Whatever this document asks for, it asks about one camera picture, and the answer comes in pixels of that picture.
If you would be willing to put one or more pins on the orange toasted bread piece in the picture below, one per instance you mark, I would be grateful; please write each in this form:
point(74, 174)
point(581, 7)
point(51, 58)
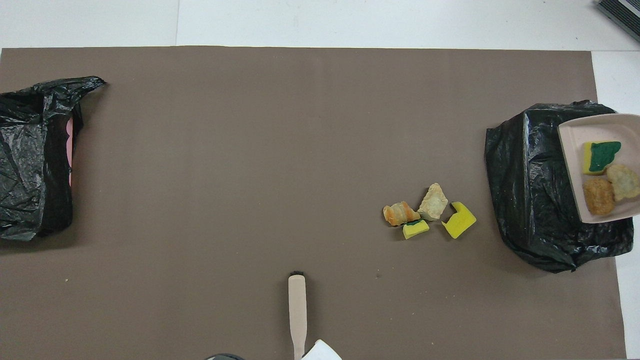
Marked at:
point(399, 213)

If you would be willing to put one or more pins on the small yellow green sponge piece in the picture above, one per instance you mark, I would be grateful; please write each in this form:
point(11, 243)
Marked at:
point(415, 230)

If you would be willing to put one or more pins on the pale bread piece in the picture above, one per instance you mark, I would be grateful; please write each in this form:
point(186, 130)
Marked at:
point(433, 202)

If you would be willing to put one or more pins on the beige hand brush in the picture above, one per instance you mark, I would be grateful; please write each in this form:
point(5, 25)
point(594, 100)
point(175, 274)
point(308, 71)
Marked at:
point(297, 305)

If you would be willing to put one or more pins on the notched yellow sponge piece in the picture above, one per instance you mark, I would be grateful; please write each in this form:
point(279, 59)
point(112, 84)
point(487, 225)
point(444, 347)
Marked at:
point(459, 222)

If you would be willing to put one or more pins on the beige plastic dustpan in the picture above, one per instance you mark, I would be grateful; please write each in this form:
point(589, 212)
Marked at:
point(570, 150)

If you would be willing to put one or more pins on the brown fried nugget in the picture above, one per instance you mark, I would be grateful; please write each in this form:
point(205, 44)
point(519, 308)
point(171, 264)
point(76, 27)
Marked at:
point(598, 196)

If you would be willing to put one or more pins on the large yellow green sponge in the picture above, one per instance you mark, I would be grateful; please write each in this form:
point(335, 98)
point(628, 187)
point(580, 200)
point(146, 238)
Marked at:
point(600, 157)

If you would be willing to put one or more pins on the pale striped bread chunk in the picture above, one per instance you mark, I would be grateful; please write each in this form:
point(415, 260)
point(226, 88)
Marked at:
point(625, 182)

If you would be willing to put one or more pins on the black bag lined pink bin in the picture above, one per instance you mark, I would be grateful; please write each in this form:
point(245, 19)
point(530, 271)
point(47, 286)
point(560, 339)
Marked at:
point(30, 165)

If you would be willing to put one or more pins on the brown table mat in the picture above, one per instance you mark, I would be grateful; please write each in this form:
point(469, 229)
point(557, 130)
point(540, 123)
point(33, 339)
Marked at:
point(200, 150)

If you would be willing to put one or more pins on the dark grey ribbed panel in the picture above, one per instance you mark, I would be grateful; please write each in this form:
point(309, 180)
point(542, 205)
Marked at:
point(622, 15)

